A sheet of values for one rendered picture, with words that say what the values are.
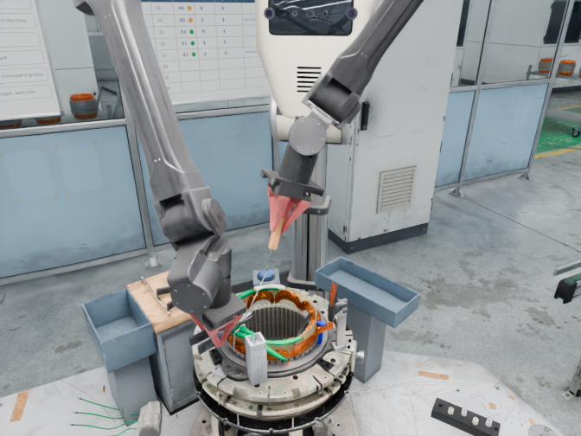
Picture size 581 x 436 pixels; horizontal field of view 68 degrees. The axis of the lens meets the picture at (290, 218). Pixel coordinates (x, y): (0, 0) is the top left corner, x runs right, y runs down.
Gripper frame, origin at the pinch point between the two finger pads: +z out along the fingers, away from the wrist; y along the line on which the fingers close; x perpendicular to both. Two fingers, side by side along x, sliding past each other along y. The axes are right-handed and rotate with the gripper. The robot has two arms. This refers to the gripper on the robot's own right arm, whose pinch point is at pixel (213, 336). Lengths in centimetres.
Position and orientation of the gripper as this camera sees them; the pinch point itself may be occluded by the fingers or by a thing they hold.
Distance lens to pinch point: 79.2
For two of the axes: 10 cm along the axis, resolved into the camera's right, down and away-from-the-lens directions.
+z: -0.8, 8.5, 5.2
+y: 6.8, 4.3, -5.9
